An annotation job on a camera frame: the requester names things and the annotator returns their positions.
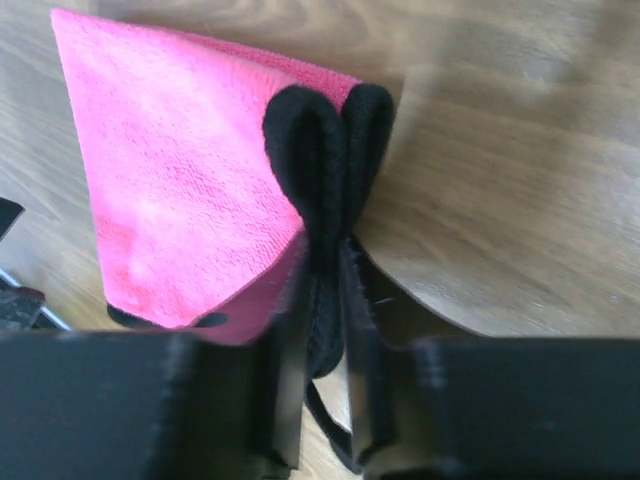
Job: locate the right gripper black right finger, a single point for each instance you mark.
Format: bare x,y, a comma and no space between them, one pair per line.
474,407

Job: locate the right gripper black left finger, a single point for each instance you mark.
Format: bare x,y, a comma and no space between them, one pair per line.
215,402

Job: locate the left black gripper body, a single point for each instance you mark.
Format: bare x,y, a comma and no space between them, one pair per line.
24,308

